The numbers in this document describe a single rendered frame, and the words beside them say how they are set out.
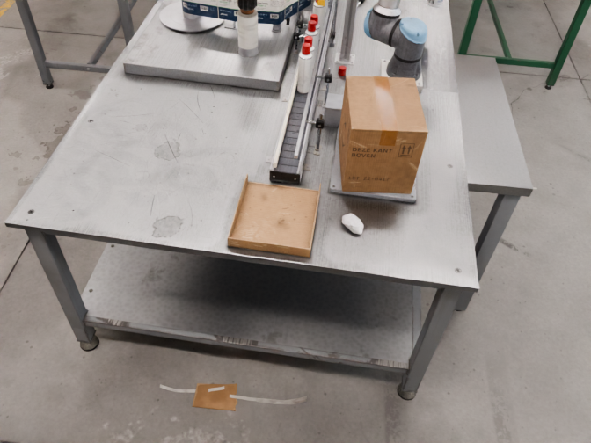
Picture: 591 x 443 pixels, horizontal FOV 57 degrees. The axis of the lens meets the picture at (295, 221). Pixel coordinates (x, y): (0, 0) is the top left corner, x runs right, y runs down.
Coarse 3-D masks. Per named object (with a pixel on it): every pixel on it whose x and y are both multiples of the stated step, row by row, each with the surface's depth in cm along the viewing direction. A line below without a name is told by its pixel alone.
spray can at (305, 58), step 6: (306, 48) 208; (300, 54) 211; (306, 54) 210; (300, 60) 212; (306, 60) 211; (300, 66) 214; (306, 66) 213; (300, 72) 216; (306, 72) 215; (300, 78) 217; (306, 78) 217; (300, 84) 219; (306, 84) 219; (300, 90) 221; (306, 90) 221
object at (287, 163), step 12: (324, 36) 255; (300, 96) 221; (312, 96) 221; (300, 108) 215; (288, 120) 210; (300, 120) 210; (288, 132) 205; (288, 144) 200; (288, 156) 195; (300, 156) 196; (276, 168) 191; (288, 168) 191
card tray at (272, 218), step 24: (264, 192) 189; (288, 192) 189; (312, 192) 190; (240, 216) 181; (264, 216) 181; (288, 216) 182; (312, 216) 182; (240, 240) 170; (264, 240) 174; (288, 240) 175
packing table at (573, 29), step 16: (480, 0) 351; (496, 16) 424; (576, 16) 354; (464, 32) 368; (576, 32) 360; (464, 48) 376; (560, 48) 373; (512, 64) 382; (528, 64) 381; (544, 64) 380; (560, 64) 378
